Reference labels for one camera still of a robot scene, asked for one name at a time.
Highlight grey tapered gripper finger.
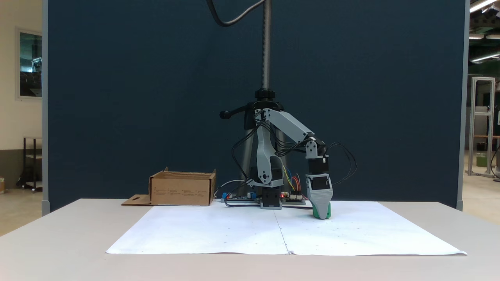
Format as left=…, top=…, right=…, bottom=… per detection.
left=307, top=190, right=334, bottom=220

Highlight green dice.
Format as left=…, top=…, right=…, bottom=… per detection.
left=312, top=201, right=332, bottom=220

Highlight white paper sheet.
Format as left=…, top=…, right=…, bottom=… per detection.
left=273, top=201, right=468, bottom=256
left=106, top=206, right=289, bottom=255

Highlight circuit board with blue parts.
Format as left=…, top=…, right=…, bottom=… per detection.
left=221, top=192, right=261, bottom=204

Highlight brown cardboard box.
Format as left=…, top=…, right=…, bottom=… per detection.
left=121, top=167, right=216, bottom=206

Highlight black tripod with metal pole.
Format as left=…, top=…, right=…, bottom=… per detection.
left=220, top=0, right=291, bottom=197

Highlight dark blue partition panel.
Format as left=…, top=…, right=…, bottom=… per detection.
left=42, top=0, right=470, bottom=211

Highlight dark shelf cart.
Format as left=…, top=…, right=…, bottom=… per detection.
left=16, top=137, right=43, bottom=192

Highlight coloured jumper wire bundle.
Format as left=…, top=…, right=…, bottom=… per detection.
left=283, top=166, right=303, bottom=195

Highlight circuit board with coloured wires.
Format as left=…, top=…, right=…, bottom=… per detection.
left=281, top=193, right=306, bottom=205

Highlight grey thin cable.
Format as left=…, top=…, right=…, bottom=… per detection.
left=214, top=181, right=246, bottom=199

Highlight aluminium profile frame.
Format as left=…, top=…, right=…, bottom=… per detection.
left=468, top=76, right=496, bottom=178

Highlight grey hanging cable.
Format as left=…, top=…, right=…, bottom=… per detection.
left=206, top=0, right=266, bottom=27

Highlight wall window with frame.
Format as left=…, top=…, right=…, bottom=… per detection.
left=16, top=28, right=43, bottom=100

